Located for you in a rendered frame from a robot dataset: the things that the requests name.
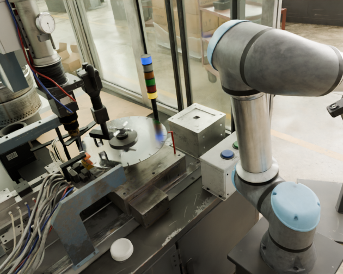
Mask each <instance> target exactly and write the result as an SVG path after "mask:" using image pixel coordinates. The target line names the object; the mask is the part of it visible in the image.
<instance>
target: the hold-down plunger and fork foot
mask: <svg viewBox="0 0 343 274"><path fill-rule="evenodd" d="M100 127H101V130H97V129H92V130H91V131H90V132H89V136H90V137H91V138H93V139H94V143H95V145H96V147H97V148H98V147H99V146H98V144H97V141H96V138H97V139H100V142H101V143H102V145H104V144H103V141H102V140H111V139H112V138H113V137H114V135H113V132H109V130H108V127H107V124H106V123H104V124H100Z"/></svg>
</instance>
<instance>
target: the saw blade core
mask: <svg viewBox="0 0 343 274"><path fill-rule="evenodd" d="M126 121H127V122H128V124H127V125H126V126H125V128H129V129H133V130H135V131H136V132H137V134H138V139H137V141H136V142H135V143H133V144H132V145H130V146H127V147H123V148H115V147H112V146H111V145H110V144H109V142H108V140H102V141H103V144H104V145H102V146H101V147H98V148H97V147H96V145H95V143H94V139H93V138H91V137H90V136H89V134H87V135H86V136H85V137H84V139H83V140H82V146H83V150H82V148H81V146H79V152H81V151H84V152H83V153H86V152H87V153H88V154H89V155H91V157H90V158H89V159H87V160H86V161H85V162H86V163H88V164H89V165H92V166H95V167H99V168H104V169H112V168H114V167H115V166H117V165H119V164H121V165H122V166H123V167H127V166H128V163H129V166H131V165H134V164H137V163H140V161H144V160H146V159H148V158H150V157H151V156H153V155H154V154H156V153H157V152H158V151H159V150H160V149H161V148H162V147H163V145H164V143H165V142H166V139H167V130H166V128H165V126H164V125H163V124H161V123H160V122H159V121H157V120H155V119H152V118H148V117H144V116H140V117H139V116H130V118H129V117H122V118H120V120H119V119H115V120H111V121H110V122H111V123H110V122H109V121H108V122H106V124H107V127H108V130H109V132H113V133H114V132H116V131H117V130H115V129H109V127H117V126H119V125H123V124H124V123H125V122H126ZM149 154H150V155H149Z"/></svg>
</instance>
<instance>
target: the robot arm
mask: <svg viewBox="0 0 343 274"><path fill-rule="evenodd" d="M207 58H208V61H209V63H210V65H211V66H212V67H213V69H215V70H216V71H218V72H219V76H220V82H221V85H222V90H223V91H224V92H225V93H226V94H227V95H229V96H230V100H231V106H232V113H233V117H234V124H235V131H236V137H237V144H238V151H239V155H240V160H239V161H238V162H237V163H236V165H235V166H234V170H233V171H232V173H231V181H232V183H233V185H234V187H235V188H236V190H237V191H238V192H239V193H240V194H241V195H242V196H244V197H245V198H246V199H247V200H248V201H249V203H250V204H251V205H252V206H253V207H254V208H255V209H256V210H257V211H258V212H259V213H260V214H261V215H262V216H263V217H264V218H265V219H266V220H267V221H268V222H269V227H268V230H267V231H266V232H265V234H264V235H263V237H262V239H261V245H260V252H261V255H262V258H263V260H264V261H265V263H266V264H267V265H268V266H269V267H270V268H271V269H272V270H274V271H275V272H277V273H279V274H307V273H309V272H310V271H311V270H312V269H313V267H314V265H315V262H316V248H315V245H314V242H313V241H314V236H315V232H316V228H317V225H318V223H319V220H320V210H321V206H320V201H319V199H318V197H317V196H316V194H315V193H314V192H313V191H312V190H311V189H310V188H308V187H307V186H305V185H303V184H301V183H298V184H296V183H295V182H287V181H286V180H284V179H283V178H281V176H280V175H279V166H278V162H277V161H276V159H275V158H274V157H272V146H271V130H270V113H269V104H268V94H271V95H279V96H297V97H321V96H325V95H327V94H329V93H331V92H343V53H342V52H340V51H339V50H338V49H337V48H335V47H334V46H331V45H325V44H321V43H318V42H315V41H311V40H308V39H306V38H303V37H301V36H298V35H296V34H293V33H290V32H287V31H285V30H281V29H276V28H272V27H268V26H263V25H260V24H256V23H253V22H251V21H248V20H231V21H228V22H226V23H224V24H222V25H221V26H220V27H219V28H218V29H217V30H216V31H215V32H214V34H213V36H212V38H211V39H210V41H209V44H208V47H207ZM326 109H327V111H328V113H329V114H330V116H331V117H333V118H335V117H337V116H339V115H341V114H343V98H342V99H340V100H338V101H336V102H334V103H332V104H330V105H329V106H327V107H326ZM342 125H343V123H342Z"/></svg>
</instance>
